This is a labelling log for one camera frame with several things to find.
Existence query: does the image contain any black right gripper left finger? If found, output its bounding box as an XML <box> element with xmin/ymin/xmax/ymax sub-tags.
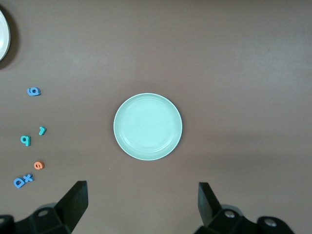
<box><xmin>0</xmin><ymin>180</ymin><xmax>88</xmax><ymax>234</ymax></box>

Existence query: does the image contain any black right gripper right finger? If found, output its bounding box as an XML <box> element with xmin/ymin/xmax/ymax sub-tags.
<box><xmin>192</xmin><ymin>182</ymin><xmax>295</xmax><ymax>234</ymax></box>

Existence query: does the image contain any blue foam letter D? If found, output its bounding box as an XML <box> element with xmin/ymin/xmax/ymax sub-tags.
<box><xmin>13</xmin><ymin>177</ymin><xmax>26</xmax><ymax>189</ymax></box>

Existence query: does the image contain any mint green plate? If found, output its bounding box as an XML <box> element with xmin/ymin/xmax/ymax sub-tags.
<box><xmin>113</xmin><ymin>93</ymin><xmax>183</xmax><ymax>161</ymax></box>

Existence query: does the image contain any blue foam number 6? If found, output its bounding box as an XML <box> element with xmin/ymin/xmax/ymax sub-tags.
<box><xmin>26</xmin><ymin>87</ymin><xmax>42</xmax><ymax>97</ymax></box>

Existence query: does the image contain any brown table cover sheet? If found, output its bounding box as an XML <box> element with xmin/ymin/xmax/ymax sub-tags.
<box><xmin>0</xmin><ymin>0</ymin><xmax>312</xmax><ymax>234</ymax></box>

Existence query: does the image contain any beige white plate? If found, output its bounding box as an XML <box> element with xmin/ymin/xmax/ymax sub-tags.
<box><xmin>0</xmin><ymin>9</ymin><xmax>12</xmax><ymax>63</ymax></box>

